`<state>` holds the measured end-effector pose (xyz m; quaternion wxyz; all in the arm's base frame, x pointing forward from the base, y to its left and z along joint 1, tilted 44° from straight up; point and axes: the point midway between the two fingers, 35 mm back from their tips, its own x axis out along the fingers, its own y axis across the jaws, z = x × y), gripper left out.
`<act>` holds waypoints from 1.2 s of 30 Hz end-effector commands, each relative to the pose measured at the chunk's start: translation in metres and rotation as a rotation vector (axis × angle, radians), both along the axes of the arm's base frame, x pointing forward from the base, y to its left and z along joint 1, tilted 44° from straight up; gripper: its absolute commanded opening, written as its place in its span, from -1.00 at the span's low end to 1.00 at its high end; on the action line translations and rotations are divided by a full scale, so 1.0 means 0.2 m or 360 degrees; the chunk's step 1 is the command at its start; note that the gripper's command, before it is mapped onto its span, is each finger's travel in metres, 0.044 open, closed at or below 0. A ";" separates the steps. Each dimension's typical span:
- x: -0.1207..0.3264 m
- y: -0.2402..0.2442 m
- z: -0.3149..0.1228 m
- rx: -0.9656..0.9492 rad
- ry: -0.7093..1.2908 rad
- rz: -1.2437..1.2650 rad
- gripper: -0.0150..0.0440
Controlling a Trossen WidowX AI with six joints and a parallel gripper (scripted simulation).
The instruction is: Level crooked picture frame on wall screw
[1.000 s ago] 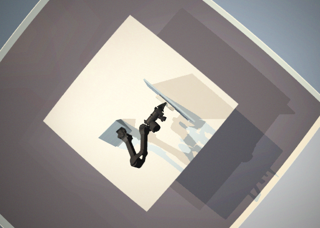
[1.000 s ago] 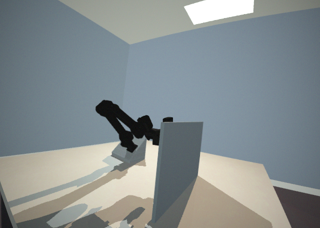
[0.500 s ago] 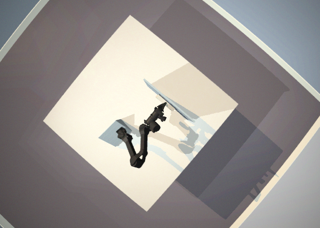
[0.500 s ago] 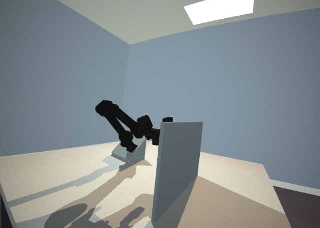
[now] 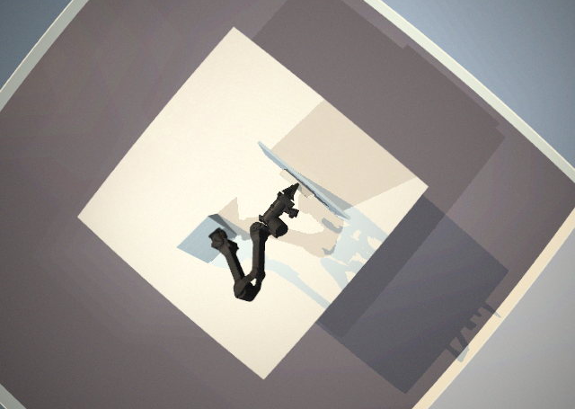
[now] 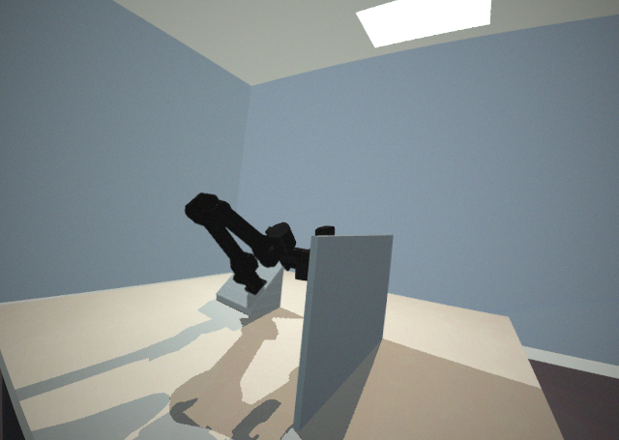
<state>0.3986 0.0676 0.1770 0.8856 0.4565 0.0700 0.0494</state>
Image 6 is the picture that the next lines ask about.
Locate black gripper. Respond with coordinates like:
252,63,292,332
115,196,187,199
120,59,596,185
294,225,335,268

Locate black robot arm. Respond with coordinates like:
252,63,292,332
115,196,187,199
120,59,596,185
184,192,310,295

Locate grey flat panel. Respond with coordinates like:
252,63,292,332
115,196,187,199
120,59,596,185
292,235,394,431

